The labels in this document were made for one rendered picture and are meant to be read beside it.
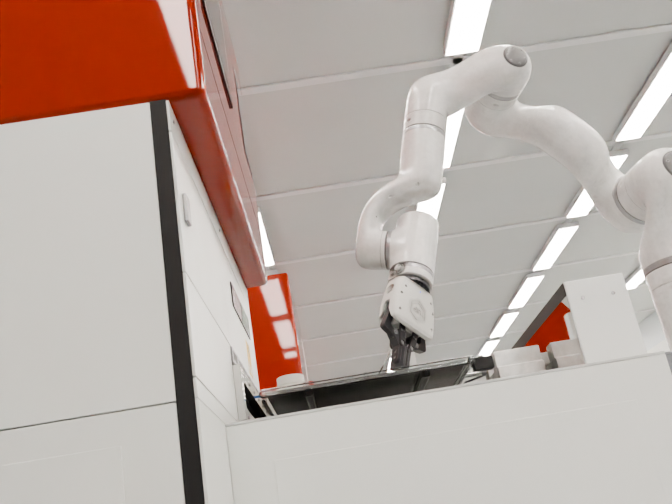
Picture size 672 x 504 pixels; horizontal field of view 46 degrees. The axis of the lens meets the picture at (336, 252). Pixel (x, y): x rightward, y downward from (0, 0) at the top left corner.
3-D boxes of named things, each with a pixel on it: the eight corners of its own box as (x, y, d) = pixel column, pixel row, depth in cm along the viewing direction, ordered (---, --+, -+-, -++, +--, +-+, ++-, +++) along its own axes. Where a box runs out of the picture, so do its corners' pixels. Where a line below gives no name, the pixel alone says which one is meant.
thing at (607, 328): (588, 370, 116) (563, 281, 121) (516, 425, 167) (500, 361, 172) (650, 359, 116) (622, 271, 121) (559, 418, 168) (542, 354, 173)
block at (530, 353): (497, 367, 135) (493, 350, 136) (493, 371, 138) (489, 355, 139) (542, 360, 135) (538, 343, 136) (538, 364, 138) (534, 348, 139)
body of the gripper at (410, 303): (406, 263, 142) (399, 315, 135) (443, 291, 146) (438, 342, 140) (376, 277, 146) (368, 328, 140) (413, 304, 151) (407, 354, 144)
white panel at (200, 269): (176, 401, 90) (149, 101, 104) (258, 469, 166) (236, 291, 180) (203, 396, 90) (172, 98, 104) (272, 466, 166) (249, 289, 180)
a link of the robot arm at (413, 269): (410, 254, 143) (409, 267, 141) (443, 278, 147) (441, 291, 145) (378, 270, 148) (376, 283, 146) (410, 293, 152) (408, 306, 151)
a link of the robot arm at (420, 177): (366, 125, 162) (349, 257, 149) (443, 122, 158) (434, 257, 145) (373, 150, 170) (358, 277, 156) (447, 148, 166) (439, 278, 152)
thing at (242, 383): (236, 422, 125) (229, 364, 128) (265, 454, 166) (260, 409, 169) (247, 420, 125) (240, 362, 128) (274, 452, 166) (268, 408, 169)
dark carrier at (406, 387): (266, 395, 133) (265, 392, 133) (283, 426, 165) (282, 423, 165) (466, 362, 134) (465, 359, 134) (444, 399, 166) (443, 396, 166)
